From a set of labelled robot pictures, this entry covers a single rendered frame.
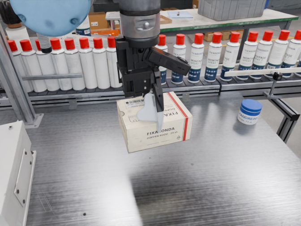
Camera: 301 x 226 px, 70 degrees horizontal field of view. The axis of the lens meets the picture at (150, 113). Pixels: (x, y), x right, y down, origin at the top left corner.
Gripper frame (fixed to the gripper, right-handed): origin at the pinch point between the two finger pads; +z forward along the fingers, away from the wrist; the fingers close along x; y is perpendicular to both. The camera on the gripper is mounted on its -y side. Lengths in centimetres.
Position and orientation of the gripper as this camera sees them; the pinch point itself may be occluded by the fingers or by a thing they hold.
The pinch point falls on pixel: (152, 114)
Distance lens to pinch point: 55.0
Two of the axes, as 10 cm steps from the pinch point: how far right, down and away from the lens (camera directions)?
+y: -9.5, 2.0, -2.3
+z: 0.2, 8.1, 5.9
